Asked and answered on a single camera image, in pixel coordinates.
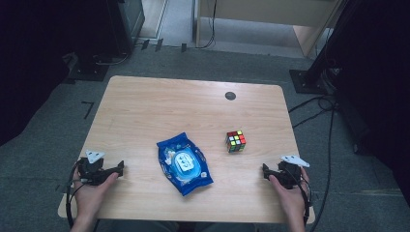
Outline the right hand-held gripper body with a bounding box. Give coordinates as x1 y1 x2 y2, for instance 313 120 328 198
274 155 310 190

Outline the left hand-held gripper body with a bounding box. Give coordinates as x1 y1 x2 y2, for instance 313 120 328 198
76 149 112 187

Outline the multicolour puzzle cube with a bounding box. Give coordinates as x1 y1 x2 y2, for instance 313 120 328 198
224 130 248 154

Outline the blue wet wipes packet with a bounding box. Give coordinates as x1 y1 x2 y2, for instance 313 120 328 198
156 131 215 197

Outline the person's left hand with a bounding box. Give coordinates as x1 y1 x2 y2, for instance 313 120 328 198
72 168 120 220

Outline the person's right hand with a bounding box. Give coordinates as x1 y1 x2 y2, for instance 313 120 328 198
269 167 311 223

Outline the black angled floor tape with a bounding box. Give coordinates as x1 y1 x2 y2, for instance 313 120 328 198
80 101 95 121

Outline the black metal stand with base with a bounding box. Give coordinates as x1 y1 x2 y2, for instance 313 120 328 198
288 0 359 96

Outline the black flat stand base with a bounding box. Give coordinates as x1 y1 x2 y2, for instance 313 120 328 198
67 52 111 82

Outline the dark curtain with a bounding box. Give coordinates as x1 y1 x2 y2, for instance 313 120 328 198
0 0 112 148
328 0 410 207

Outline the right hand-held gripper cable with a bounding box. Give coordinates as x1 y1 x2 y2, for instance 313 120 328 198
298 173 314 226

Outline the hand-held gripper cable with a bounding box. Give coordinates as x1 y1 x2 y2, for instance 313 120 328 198
298 173 314 226
65 160 85 230

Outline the left hand-held gripper cable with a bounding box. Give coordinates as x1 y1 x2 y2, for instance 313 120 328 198
65 160 85 230

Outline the long black floor cable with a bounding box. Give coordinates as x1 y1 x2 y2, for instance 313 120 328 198
308 105 337 232

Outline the looped black floor cable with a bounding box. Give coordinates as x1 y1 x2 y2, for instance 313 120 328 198
287 94 337 130

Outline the hanging black cable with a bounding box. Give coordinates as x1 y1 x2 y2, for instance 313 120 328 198
195 0 218 50

